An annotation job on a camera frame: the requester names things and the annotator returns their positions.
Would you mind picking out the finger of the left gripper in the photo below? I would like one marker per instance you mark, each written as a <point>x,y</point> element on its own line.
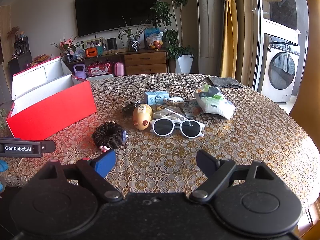
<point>48,146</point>

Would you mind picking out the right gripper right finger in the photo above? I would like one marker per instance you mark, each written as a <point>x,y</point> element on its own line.
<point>218,173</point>

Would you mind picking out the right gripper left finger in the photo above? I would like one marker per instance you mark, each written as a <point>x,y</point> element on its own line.
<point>93,173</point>

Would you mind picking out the dark curly hair doll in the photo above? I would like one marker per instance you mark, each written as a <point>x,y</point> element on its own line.
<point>109,136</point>

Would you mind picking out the red cardboard box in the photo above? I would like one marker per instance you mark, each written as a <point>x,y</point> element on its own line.
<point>46,99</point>

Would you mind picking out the blue white snack packet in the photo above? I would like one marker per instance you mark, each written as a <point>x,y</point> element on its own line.
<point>191,109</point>

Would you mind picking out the dark plastic turtle toy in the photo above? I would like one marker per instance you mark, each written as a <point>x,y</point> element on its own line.
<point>129,109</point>

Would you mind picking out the green white snack bag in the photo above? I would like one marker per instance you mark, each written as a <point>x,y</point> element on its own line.
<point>212,101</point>

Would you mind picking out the white frame sunglasses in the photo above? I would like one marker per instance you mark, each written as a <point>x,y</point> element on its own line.
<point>188,128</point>

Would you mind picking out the yellow potato face toy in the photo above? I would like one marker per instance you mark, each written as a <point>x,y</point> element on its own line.
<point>142,115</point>

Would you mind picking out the silver foil snack bag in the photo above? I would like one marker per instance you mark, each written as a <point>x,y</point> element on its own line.
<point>168,112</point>

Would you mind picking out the blue small carton box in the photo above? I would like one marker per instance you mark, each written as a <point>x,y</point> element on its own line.
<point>155,97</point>

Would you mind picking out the purple kettlebell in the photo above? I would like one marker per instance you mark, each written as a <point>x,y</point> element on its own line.
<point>80,71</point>

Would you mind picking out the grey folded cloth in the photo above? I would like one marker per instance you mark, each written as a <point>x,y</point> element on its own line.
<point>225,82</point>

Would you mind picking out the black side cabinet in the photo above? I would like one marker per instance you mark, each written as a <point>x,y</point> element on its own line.
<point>22,56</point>

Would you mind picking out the red gift box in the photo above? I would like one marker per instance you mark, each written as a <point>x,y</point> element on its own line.
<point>99,68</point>

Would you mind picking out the pink flower vase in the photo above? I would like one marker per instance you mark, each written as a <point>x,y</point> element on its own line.
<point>67,48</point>

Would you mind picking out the pink small case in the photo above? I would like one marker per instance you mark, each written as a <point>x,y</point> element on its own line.
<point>119,69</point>

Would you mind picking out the orange radio box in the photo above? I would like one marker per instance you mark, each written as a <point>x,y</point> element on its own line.
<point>94,51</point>

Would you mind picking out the yellow curtain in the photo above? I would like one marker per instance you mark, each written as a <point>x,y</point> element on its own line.
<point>230,40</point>

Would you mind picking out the white front-load washing machine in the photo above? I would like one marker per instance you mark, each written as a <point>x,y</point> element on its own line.
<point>280,61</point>

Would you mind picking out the wooden tv cabinet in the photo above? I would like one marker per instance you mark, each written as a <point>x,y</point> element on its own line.
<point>139,62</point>

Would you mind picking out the black speaker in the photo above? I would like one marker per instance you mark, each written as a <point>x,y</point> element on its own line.
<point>111,43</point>

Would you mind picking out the potted orchid plant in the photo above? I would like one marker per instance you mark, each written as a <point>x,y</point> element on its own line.
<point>133,37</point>

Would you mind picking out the bag of fruit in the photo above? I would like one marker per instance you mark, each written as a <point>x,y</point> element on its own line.
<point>154,38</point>

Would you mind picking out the white planter with tree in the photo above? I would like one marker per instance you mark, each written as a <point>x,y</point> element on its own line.
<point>169,15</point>

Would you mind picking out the picture frame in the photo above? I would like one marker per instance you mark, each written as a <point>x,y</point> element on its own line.
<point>98,41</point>

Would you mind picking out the black wall television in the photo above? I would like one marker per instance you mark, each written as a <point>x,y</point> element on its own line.
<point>94,16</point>

